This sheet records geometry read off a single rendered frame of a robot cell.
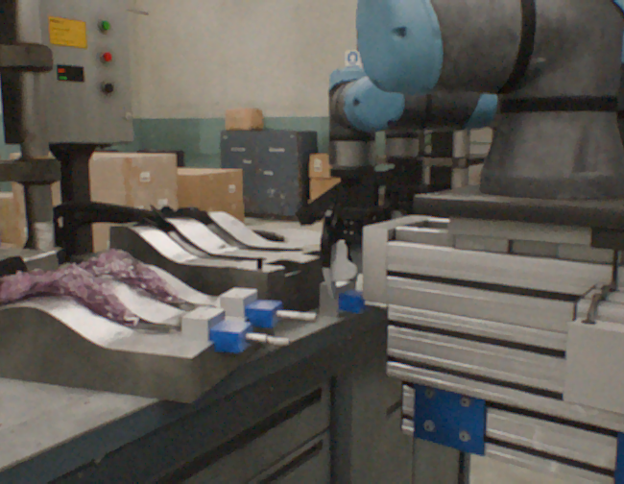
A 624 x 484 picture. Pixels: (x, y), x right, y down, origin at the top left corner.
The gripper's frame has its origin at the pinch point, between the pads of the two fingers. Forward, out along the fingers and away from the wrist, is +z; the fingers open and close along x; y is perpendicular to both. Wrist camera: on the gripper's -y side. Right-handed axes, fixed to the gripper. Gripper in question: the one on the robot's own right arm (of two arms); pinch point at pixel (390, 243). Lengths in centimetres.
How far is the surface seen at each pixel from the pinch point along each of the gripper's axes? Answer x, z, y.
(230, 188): 409, 26, -240
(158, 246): -50, -6, -31
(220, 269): -55, -4, -16
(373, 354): -26.3, 18.3, 2.8
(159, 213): -41, -10, -36
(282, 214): 612, 76, -268
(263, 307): -70, -2, -2
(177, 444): -79, 15, -11
